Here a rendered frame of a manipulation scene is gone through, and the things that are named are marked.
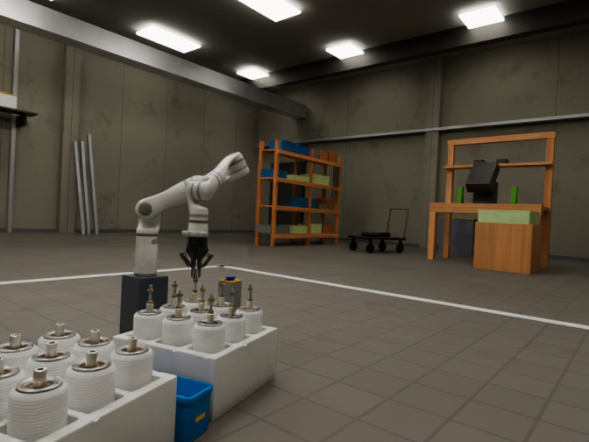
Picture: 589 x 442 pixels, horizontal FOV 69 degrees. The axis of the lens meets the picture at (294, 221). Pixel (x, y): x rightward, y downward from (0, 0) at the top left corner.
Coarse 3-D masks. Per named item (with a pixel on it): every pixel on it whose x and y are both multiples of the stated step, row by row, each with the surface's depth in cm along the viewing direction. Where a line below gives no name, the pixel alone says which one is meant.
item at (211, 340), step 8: (200, 328) 124; (208, 328) 124; (216, 328) 125; (224, 328) 127; (200, 336) 124; (208, 336) 124; (216, 336) 125; (224, 336) 128; (200, 344) 124; (208, 344) 124; (216, 344) 125; (224, 344) 128; (208, 352) 124; (216, 352) 125
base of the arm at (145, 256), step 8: (136, 240) 181; (144, 240) 179; (152, 240) 180; (136, 248) 181; (144, 248) 179; (152, 248) 181; (136, 256) 180; (144, 256) 179; (152, 256) 181; (136, 264) 180; (144, 264) 179; (152, 264) 181; (136, 272) 180; (144, 272) 179; (152, 272) 181
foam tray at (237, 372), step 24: (120, 336) 135; (264, 336) 144; (168, 360) 125; (192, 360) 121; (216, 360) 119; (240, 360) 131; (264, 360) 145; (216, 384) 119; (240, 384) 131; (264, 384) 146; (216, 408) 120
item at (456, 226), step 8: (440, 224) 819; (456, 224) 800; (464, 224) 790; (472, 224) 781; (440, 232) 818; (456, 232) 799; (464, 232) 790; (472, 232) 780; (440, 240) 818; (456, 240) 799; (464, 240) 790; (472, 240) 781; (440, 248) 818; (456, 248) 799; (464, 248) 789; (472, 248) 899
